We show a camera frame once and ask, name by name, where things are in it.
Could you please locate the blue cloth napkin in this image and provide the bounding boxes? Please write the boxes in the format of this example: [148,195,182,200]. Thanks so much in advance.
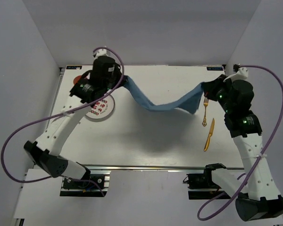
[123,75,203,114]

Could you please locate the pink plastic cup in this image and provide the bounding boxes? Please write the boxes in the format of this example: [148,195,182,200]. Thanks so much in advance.
[73,75,81,84]

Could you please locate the left table corner label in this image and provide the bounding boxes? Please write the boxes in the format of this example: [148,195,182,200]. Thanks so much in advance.
[66,65,82,70]

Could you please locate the aluminium table edge rail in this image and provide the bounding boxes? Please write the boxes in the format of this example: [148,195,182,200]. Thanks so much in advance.
[35,164,248,171]

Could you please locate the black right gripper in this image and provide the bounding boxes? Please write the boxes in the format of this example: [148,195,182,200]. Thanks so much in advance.
[202,74,233,112]

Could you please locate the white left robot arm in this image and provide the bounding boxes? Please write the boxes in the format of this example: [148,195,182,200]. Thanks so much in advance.
[24,56,123,188]

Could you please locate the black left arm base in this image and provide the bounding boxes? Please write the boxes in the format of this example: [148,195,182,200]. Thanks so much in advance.
[60,170,110,197]

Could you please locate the gold knife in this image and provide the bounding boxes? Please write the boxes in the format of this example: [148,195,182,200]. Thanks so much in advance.
[204,118,215,152]

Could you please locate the table corner label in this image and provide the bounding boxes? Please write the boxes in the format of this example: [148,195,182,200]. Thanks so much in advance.
[66,65,82,70]
[206,66,224,71]

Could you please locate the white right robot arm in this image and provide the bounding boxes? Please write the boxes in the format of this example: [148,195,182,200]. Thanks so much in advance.
[201,75,283,221]

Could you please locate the white plate with red characters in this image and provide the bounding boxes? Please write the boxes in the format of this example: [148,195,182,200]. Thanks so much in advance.
[85,95,115,122]

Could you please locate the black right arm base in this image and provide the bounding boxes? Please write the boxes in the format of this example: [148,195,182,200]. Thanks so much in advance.
[183,173,230,200]

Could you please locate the right table corner label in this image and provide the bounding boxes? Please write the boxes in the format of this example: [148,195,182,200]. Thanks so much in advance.
[206,66,224,71]

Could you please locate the gold fork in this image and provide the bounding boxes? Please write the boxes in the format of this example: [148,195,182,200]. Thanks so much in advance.
[202,97,209,127]

